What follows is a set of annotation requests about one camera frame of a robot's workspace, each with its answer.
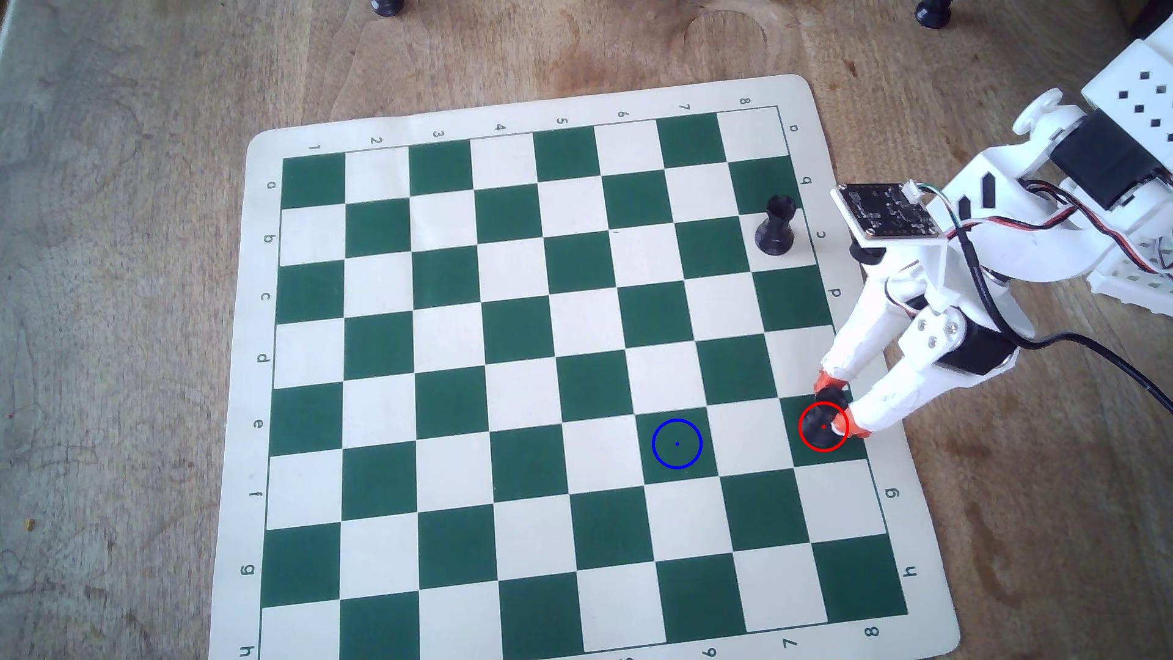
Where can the black rook chess piece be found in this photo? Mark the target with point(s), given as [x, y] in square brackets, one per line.
[775, 234]

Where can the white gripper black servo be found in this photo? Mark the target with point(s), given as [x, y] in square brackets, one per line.
[933, 333]

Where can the black camera circuit board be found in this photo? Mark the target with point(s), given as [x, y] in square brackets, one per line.
[884, 211]

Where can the green white chessboard mat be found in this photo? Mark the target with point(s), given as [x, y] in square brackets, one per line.
[513, 367]

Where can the black pawn chess piece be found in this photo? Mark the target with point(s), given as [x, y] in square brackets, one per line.
[826, 423]

